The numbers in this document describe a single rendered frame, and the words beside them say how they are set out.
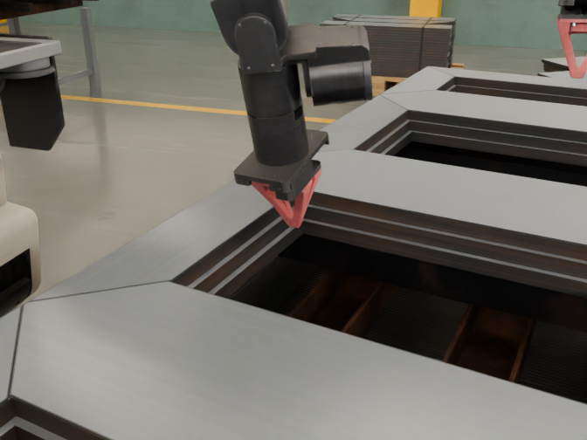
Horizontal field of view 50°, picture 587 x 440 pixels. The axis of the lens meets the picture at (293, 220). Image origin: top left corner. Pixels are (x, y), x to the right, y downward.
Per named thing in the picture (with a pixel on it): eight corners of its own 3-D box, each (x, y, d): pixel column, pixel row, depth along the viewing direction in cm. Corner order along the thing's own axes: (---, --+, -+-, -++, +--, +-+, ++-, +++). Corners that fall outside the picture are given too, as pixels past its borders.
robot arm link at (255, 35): (237, -29, 58) (230, 19, 52) (362, -45, 57) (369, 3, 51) (259, 79, 67) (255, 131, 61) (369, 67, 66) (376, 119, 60)
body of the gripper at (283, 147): (331, 146, 69) (324, 85, 65) (289, 198, 62) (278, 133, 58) (280, 139, 72) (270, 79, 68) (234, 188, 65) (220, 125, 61)
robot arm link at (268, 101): (238, 40, 62) (231, 64, 57) (307, 32, 61) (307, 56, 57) (250, 104, 66) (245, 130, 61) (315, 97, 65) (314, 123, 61)
